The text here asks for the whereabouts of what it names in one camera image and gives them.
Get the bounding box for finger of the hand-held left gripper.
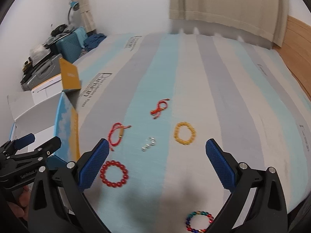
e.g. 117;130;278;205
11;136;62;166
0;133;36;155

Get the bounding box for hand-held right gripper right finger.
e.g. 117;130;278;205
205;138;288;233

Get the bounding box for white plastic bag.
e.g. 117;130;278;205
30;44;50;61

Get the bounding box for red cord bracelet gold tube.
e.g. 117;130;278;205
107;123;133;152

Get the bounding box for black bag pile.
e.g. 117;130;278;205
50;24;76;38

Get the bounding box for wide beige curtain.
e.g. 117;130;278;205
169;0;288;48

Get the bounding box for blue clothes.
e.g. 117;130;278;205
84;33;107;51

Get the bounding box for blue desk lamp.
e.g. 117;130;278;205
67;1;80;25

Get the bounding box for multicolour bead bracelet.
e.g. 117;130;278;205
186;211;214;233

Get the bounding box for grey suitcase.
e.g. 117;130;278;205
21;53;62;91

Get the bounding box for teal suitcase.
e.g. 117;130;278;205
55;27;87;63

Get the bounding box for person's left hand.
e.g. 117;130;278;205
14;186;33;214

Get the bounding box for narrow beige curtain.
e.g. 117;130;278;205
66;0;98;33

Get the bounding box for yellow bead bracelet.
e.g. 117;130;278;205
173;122;197;145

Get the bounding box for white cardboard box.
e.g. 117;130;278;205
7;58;82;173

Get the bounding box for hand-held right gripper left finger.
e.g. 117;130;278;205
29;138;114;233

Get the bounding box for wooden panel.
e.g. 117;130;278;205
273;15;311;97

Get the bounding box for silver bead jewelry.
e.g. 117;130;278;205
141;136;156;152

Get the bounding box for red bead bracelet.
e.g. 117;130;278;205
100;160;129;188

